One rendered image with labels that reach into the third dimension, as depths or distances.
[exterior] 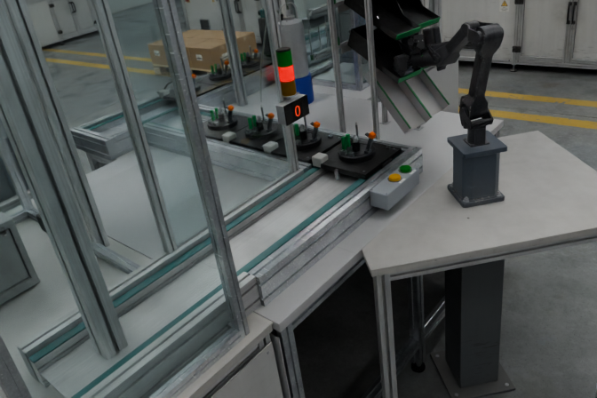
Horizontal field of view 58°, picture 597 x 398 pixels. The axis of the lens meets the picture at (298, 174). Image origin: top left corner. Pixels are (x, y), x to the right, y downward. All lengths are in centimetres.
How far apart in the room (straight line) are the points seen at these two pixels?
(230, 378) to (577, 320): 179
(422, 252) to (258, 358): 57
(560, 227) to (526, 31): 419
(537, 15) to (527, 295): 348
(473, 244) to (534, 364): 97
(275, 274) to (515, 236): 73
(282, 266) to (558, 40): 464
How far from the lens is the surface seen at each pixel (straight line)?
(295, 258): 157
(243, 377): 149
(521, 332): 270
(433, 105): 231
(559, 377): 255
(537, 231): 180
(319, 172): 201
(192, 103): 114
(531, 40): 588
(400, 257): 165
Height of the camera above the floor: 185
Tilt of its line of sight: 27 degrees down
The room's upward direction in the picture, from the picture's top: 8 degrees counter-clockwise
